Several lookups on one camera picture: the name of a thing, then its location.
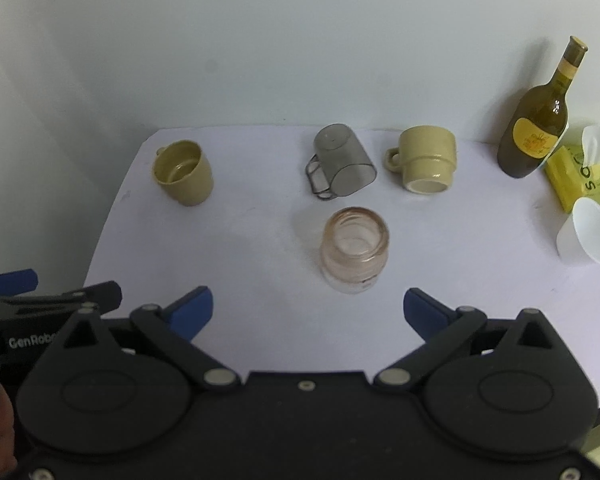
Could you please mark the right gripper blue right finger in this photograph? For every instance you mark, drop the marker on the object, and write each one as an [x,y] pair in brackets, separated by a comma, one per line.
[444,331]

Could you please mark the olive green upright mug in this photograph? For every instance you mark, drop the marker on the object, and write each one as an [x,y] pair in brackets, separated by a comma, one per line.
[183,172]

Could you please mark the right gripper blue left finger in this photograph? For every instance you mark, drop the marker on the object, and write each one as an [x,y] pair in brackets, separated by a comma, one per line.
[168,358]

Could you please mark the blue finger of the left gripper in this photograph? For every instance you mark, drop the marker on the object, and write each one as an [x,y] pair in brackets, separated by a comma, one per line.
[107,296]
[18,282]

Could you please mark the clear pinkish glass cup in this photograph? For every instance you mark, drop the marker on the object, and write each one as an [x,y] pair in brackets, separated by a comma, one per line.
[354,249]

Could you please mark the olive green wine bottle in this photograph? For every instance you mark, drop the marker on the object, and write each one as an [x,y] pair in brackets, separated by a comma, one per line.
[540,118]

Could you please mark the white paper cup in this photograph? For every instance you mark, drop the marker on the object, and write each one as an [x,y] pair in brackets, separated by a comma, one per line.
[578,240]

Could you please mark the grey translucent plastic mug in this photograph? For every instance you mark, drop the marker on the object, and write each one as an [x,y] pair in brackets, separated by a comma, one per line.
[340,165]

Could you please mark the yellow tissue pack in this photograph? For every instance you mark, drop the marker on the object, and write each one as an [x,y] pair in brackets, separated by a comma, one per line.
[570,179]

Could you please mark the beige ceramic stacking mug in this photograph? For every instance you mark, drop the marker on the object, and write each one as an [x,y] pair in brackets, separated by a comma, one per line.
[425,158]

